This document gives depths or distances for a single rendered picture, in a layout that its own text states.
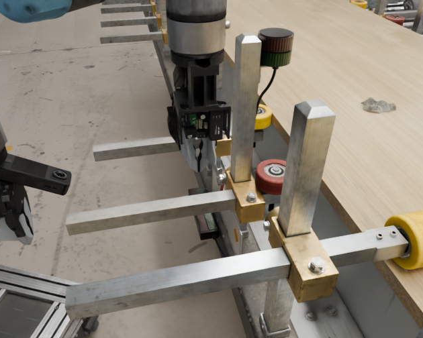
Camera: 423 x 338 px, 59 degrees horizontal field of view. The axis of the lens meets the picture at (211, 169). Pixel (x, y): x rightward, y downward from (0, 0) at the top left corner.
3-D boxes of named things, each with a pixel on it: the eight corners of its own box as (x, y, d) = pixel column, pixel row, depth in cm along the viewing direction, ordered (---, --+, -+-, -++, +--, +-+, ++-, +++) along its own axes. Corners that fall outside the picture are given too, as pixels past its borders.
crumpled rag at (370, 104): (359, 110, 96) (361, 102, 94) (360, 99, 101) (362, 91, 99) (396, 116, 93) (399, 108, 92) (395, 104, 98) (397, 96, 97)
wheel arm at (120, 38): (101, 45, 171) (99, 36, 169) (101, 43, 174) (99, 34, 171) (193, 39, 179) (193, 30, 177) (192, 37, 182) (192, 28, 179)
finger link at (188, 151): (184, 190, 59) (181, 141, 53) (178, 169, 63) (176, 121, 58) (203, 188, 59) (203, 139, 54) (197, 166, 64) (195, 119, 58)
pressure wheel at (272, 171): (259, 225, 77) (264, 183, 70) (248, 200, 83) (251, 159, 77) (295, 219, 79) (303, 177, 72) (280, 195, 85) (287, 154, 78)
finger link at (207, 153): (203, 188, 59) (203, 139, 54) (197, 166, 64) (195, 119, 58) (222, 186, 60) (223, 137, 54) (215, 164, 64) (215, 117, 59)
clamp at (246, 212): (240, 224, 74) (240, 206, 71) (223, 183, 85) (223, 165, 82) (266, 220, 75) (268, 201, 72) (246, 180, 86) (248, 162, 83)
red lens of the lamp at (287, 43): (263, 53, 60) (264, 39, 59) (252, 41, 65) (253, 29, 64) (298, 50, 61) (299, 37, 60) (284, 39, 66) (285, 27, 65)
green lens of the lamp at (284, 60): (262, 68, 62) (263, 55, 60) (251, 55, 66) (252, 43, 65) (295, 65, 63) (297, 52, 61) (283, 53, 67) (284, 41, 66)
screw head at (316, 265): (312, 275, 46) (313, 269, 46) (305, 262, 48) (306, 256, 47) (327, 272, 47) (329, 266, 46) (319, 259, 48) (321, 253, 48)
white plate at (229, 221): (238, 267, 81) (240, 235, 75) (211, 191, 101) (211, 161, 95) (240, 266, 81) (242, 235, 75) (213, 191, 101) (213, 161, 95)
